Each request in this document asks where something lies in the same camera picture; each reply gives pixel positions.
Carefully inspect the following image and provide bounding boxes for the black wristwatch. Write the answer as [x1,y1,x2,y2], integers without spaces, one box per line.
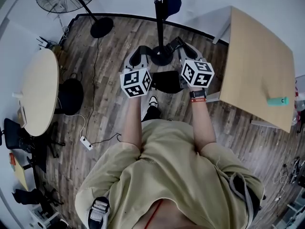
[189,89,207,99]

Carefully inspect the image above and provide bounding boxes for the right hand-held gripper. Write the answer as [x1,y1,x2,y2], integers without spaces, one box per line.
[177,42,215,89]

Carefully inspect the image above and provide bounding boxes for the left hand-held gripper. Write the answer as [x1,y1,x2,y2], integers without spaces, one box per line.
[120,45,153,99]

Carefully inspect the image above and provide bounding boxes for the tangle of cables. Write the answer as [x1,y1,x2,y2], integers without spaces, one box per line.
[273,156,305,201]

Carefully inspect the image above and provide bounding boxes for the white cable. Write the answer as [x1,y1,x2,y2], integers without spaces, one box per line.
[72,114,86,138]

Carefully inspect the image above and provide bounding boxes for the red neck cord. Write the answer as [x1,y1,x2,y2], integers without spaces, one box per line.
[144,199,165,229]

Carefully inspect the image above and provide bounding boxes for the black office chair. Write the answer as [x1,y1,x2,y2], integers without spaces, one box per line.
[0,117,33,152]

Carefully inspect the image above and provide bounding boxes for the round wooden table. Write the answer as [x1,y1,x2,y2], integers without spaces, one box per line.
[20,48,60,137]

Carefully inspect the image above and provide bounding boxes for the grey black shoulder strap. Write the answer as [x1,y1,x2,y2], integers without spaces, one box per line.
[228,172,262,224]

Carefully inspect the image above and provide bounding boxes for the teal cylindrical bottle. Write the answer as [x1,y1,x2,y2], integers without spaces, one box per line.
[266,96,290,107]

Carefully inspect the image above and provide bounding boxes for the tan notebook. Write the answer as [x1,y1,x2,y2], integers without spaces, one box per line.
[17,105,29,128]

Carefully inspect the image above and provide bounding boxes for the person's right forearm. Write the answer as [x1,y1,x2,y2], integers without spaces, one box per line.
[189,87,217,152]

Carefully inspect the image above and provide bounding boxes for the black metal furniture legs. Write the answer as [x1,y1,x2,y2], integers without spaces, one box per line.
[28,122,66,174]

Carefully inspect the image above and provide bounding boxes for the light wooden rectangular table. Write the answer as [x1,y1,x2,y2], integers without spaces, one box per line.
[206,5,296,134]

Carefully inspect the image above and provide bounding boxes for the brown cardboard box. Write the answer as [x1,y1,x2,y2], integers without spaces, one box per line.
[49,44,66,59]

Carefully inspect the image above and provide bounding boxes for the black coat rack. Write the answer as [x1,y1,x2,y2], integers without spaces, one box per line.
[137,0,180,67]

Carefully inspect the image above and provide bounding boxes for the black round bag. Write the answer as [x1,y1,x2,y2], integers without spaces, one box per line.
[58,72,84,116]

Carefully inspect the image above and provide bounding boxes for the long black fan cable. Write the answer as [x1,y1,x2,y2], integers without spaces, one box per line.
[85,37,100,138]

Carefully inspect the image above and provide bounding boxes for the yellow table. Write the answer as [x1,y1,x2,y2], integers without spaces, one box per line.
[9,151,31,192]

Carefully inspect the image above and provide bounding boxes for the person's left forearm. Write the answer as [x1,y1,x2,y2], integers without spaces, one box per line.
[121,93,150,150]

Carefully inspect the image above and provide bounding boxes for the white furniture frame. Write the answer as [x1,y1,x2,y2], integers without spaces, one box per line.
[277,194,305,229]

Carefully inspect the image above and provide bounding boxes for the dark blue cap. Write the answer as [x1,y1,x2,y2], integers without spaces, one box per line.
[162,0,182,21]

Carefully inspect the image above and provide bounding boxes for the person's left white shoe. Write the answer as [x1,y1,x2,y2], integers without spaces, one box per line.
[148,95,159,108]

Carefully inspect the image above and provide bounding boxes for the person's beige shirt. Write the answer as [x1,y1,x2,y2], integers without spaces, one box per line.
[75,118,265,229]

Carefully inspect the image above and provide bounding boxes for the short black cable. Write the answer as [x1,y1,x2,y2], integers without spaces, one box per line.
[91,132,122,146]

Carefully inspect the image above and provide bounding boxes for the black standing fan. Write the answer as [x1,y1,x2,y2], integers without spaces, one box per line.
[35,0,114,39]

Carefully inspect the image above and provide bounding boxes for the white power strip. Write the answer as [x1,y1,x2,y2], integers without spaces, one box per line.
[80,135,94,151]

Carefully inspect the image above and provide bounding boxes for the grey buckled shoulder strap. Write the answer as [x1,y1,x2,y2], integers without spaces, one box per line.
[87,196,111,229]

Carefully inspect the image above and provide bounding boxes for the white shelf unit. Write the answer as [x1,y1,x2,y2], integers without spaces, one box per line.
[28,204,70,229]

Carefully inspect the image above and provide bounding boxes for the person's left leg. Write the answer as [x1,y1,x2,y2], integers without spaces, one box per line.
[141,105,162,123]

